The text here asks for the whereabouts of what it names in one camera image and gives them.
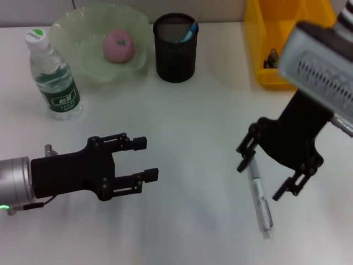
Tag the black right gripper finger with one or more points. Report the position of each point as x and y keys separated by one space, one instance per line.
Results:
x=248 y=149
x=299 y=180

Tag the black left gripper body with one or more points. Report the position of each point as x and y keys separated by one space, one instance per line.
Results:
x=71 y=174

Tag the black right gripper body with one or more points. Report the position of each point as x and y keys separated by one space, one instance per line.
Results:
x=295 y=132

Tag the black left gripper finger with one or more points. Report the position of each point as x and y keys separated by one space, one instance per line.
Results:
x=138 y=143
x=129 y=183

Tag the grey ballpoint pen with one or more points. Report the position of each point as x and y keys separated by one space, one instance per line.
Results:
x=260 y=198

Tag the clear water bottle green label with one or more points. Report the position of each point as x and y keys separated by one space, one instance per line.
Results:
x=62 y=99

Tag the pink peach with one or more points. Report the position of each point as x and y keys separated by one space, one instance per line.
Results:
x=118 y=47

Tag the blue capped scissors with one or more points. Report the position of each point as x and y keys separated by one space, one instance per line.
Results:
x=190 y=33

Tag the clear plastic ruler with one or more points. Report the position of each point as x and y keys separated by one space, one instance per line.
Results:
x=197 y=18

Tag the black mesh pen holder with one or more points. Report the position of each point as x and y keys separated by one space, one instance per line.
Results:
x=175 y=60

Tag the pale green glass fruit plate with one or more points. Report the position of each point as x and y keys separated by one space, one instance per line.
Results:
x=91 y=55

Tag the yellow plastic storage bin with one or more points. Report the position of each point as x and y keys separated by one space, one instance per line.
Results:
x=264 y=77

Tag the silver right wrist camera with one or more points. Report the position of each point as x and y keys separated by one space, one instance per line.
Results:
x=317 y=69

